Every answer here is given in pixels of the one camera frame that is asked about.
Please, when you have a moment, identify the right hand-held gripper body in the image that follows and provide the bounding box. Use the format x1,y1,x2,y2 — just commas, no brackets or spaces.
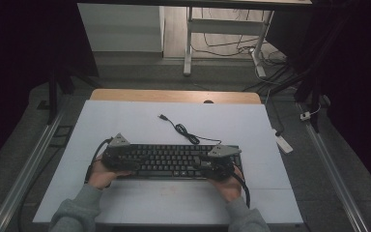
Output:
202,143,243,182

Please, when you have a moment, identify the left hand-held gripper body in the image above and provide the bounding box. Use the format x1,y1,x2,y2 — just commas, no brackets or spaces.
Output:
100,132,135,172

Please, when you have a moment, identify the black computer keyboard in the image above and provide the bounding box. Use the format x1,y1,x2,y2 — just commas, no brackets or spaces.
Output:
109,143,244,181

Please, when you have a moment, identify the person's right hand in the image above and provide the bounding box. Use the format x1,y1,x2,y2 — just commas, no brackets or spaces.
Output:
207,165,244,204

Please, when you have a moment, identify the person's left hand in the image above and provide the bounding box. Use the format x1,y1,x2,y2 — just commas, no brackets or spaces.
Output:
87,157,133,190

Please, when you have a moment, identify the white board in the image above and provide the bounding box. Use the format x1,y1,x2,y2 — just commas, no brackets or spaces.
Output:
32,99,304,225

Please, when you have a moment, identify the white power strip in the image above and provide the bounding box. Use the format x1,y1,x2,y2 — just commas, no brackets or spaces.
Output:
271,128,295,155

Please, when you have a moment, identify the wooden table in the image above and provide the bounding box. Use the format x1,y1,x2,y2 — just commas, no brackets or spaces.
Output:
89,88,263,105

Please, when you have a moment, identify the black metal stand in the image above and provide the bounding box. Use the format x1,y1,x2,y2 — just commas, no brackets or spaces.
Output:
45,62,101,126
293,62,324,133

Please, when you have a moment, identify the white cabinet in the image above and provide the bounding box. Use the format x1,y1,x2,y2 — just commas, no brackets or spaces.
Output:
76,3,165,53

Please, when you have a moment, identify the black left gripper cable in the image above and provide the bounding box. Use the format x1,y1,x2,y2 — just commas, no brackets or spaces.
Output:
83,137,114,185

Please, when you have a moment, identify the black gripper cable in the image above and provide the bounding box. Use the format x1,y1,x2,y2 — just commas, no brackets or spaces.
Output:
83,137,114,185
231,171,252,209

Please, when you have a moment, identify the black keyboard cable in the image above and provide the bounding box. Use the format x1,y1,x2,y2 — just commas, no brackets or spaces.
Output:
157,113,223,147

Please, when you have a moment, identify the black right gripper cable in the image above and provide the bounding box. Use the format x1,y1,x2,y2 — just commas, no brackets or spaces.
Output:
231,171,252,209

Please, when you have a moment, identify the aluminium rail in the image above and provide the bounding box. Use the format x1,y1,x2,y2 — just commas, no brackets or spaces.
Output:
0,105,66,232
303,122,370,232

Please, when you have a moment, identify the bundle of floor cables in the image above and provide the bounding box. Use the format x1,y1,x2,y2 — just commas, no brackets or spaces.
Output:
191,8,296,95

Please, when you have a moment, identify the white desk frame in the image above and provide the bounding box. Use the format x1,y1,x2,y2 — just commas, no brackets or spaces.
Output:
183,6,275,78

